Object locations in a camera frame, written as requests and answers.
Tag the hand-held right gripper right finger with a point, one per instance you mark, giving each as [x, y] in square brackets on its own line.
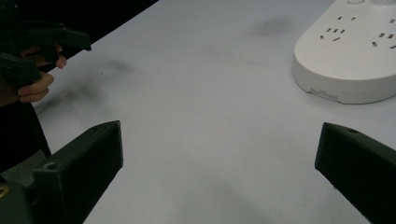
[358, 165]

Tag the white power strip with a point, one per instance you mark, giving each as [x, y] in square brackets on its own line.
[348, 53]

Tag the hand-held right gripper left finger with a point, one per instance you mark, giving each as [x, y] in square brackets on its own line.
[77, 168]

